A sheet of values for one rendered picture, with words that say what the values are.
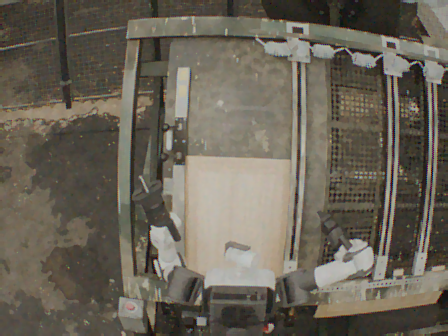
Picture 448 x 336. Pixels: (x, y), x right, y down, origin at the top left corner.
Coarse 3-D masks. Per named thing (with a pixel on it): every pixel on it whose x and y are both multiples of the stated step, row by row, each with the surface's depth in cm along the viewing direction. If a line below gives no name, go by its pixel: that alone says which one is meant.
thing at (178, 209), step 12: (180, 72) 274; (180, 84) 274; (180, 96) 276; (180, 108) 275; (180, 168) 278; (180, 180) 278; (180, 192) 279; (180, 204) 279; (180, 216) 280; (180, 228) 280; (180, 240) 281; (180, 252) 282
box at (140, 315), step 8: (120, 304) 269; (136, 304) 269; (144, 304) 272; (120, 312) 265; (136, 312) 266; (144, 312) 272; (128, 320) 267; (136, 320) 266; (144, 320) 270; (128, 328) 274; (136, 328) 272; (144, 328) 271
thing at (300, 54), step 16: (288, 32) 262; (304, 32) 262; (304, 48) 250; (304, 64) 267; (304, 80) 268; (304, 96) 269; (304, 112) 270; (304, 128) 270; (304, 144) 271; (304, 160) 272; (288, 208) 278; (288, 224) 275; (288, 240) 276; (288, 256) 277; (288, 272) 278
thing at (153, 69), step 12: (168, 60) 281; (144, 72) 281; (156, 72) 281; (336, 72) 278; (156, 84) 283; (336, 84) 278; (360, 84) 278; (372, 84) 277; (408, 84) 276; (156, 96) 284; (444, 96) 275; (156, 108) 285; (156, 120) 285; (156, 132) 286; (156, 144) 286; (156, 156) 287; (156, 168) 288; (156, 180) 288; (144, 216) 288; (336, 216) 285; (348, 216) 285; (372, 216) 284; (396, 216) 284; (408, 216) 283; (432, 216) 283
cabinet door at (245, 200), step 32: (192, 160) 279; (224, 160) 279; (256, 160) 278; (288, 160) 278; (192, 192) 281; (224, 192) 280; (256, 192) 280; (288, 192) 279; (192, 224) 282; (224, 224) 282; (256, 224) 281; (192, 256) 284; (224, 256) 284
